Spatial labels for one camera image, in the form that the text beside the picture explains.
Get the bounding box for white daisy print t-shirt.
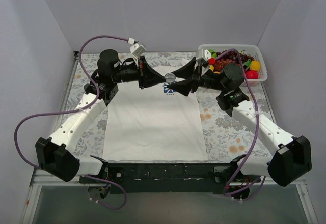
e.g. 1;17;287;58
101;60;208;162

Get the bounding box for aluminium frame rail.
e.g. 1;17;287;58
30;170;306;186

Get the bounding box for white plastic fruit basket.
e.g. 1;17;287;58
197;44;269;82

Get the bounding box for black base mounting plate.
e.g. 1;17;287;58
95;163;236;194

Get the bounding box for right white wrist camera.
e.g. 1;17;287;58
195;48;212;68

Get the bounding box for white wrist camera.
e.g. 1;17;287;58
195;48;212;68
127;38;147;62

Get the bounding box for dark red grape bunch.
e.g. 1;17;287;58
212;51;254;73

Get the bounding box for red apple toy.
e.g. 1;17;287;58
246;70;259;79

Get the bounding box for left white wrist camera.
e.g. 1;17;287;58
127;38;147;62

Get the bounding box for green toy ball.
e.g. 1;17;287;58
208;49;218;58

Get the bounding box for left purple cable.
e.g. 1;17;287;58
14;35;128;210

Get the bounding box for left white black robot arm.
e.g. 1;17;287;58
35;49;165;183

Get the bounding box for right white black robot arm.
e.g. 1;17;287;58
168;58;312;187

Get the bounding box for yellow fruit toy right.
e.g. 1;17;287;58
249;60;261;72

